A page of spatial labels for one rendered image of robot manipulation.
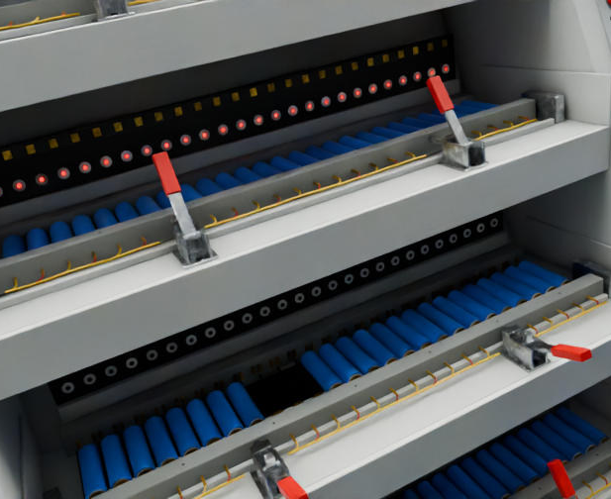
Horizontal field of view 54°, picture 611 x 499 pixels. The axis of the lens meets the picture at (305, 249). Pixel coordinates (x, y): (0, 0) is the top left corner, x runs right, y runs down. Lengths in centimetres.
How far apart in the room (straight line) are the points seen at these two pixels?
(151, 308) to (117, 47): 20
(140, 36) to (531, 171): 37
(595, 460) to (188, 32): 60
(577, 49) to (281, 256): 38
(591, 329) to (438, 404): 19
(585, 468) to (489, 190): 33
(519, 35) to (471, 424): 42
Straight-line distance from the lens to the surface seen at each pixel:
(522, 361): 62
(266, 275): 49
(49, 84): 50
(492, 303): 68
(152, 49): 50
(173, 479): 53
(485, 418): 59
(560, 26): 70
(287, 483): 47
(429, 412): 57
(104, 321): 47
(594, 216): 73
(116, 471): 57
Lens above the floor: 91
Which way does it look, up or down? 4 degrees down
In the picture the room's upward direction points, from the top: 19 degrees counter-clockwise
